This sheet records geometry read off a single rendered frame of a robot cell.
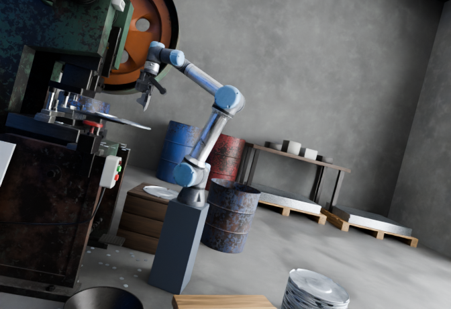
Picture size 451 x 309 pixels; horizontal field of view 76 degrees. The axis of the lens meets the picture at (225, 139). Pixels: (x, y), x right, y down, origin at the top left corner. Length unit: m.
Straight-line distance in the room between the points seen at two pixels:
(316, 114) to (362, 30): 1.73
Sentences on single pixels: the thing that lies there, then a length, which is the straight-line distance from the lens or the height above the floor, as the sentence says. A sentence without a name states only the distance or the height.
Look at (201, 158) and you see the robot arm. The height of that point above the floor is 0.71.
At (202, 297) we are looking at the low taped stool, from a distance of 1.03.
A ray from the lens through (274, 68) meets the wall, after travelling 5.20.
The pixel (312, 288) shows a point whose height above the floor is 0.24.
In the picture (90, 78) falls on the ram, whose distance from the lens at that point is 1.60.
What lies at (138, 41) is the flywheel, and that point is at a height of 1.30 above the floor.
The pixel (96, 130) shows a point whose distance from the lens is 1.59.
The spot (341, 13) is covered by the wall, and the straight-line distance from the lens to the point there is 5.94.
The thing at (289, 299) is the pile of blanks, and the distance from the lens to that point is 1.60.
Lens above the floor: 0.84
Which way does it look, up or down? level
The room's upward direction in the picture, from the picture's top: 15 degrees clockwise
